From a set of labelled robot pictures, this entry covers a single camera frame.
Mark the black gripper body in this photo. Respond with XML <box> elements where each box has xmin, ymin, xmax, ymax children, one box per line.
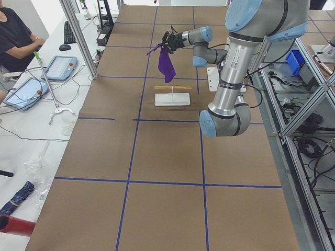
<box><xmin>162</xmin><ymin>31</ymin><xmax>183</xmax><ymax>54</ymax></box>

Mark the purple towel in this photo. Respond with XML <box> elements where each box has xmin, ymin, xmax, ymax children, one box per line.
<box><xmin>146</xmin><ymin>43</ymin><xmax>176</xmax><ymax>83</ymax></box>

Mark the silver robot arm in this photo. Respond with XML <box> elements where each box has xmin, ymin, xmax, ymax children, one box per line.
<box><xmin>162</xmin><ymin>26</ymin><xmax>227</xmax><ymax>67</ymax></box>
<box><xmin>199</xmin><ymin>1</ymin><xmax>310</xmax><ymax>137</ymax></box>

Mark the white towel rack with wooden bars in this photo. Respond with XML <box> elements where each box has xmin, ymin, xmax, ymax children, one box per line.
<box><xmin>154</xmin><ymin>86</ymin><xmax>192</xmax><ymax>107</ymax></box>

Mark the black keyboard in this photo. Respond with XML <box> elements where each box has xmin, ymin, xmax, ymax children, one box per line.
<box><xmin>63</xmin><ymin>21</ymin><xmax>76</xmax><ymax>44</ymax></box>

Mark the black computer mouse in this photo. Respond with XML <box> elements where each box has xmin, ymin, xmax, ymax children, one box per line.
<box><xmin>59</xmin><ymin>44</ymin><xmax>71</xmax><ymax>51</ymax></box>

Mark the blue teach pendant far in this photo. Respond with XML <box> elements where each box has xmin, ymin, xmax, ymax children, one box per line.
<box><xmin>45</xmin><ymin>55</ymin><xmax>78</xmax><ymax>81</ymax></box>

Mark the blue teach pendant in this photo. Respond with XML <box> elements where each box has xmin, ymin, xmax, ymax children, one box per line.
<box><xmin>4</xmin><ymin>77</ymin><xmax>49</xmax><ymax>110</ymax></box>
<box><xmin>45</xmin><ymin>55</ymin><xmax>78</xmax><ymax>81</ymax></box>

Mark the blue plastic bin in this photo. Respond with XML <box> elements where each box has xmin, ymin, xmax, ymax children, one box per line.
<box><xmin>285</xmin><ymin>50</ymin><xmax>306</xmax><ymax>77</ymax></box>

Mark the blue teach pendant near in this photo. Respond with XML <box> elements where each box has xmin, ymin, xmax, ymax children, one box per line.
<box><xmin>4</xmin><ymin>77</ymin><xmax>49</xmax><ymax>110</ymax></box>

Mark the seated person black shirt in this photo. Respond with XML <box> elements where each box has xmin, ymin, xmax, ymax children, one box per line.
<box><xmin>0</xmin><ymin>6</ymin><xmax>46</xmax><ymax>97</ymax></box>

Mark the folded blue plaid umbrella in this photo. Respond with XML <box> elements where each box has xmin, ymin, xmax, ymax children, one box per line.
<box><xmin>1</xmin><ymin>181</ymin><xmax>35</xmax><ymax>215</ymax></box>

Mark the red cylinder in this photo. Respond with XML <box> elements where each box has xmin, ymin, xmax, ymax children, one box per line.
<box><xmin>1</xmin><ymin>215</ymin><xmax>36</xmax><ymax>237</ymax></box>

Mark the aluminium frame post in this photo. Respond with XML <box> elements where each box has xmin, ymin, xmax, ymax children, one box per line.
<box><xmin>59</xmin><ymin>0</ymin><xmax>98</xmax><ymax>79</ymax></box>

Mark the grabber stick green handle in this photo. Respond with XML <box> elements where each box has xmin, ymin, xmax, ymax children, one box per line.
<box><xmin>33</xmin><ymin>51</ymin><xmax>75</xmax><ymax>126</ymax></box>

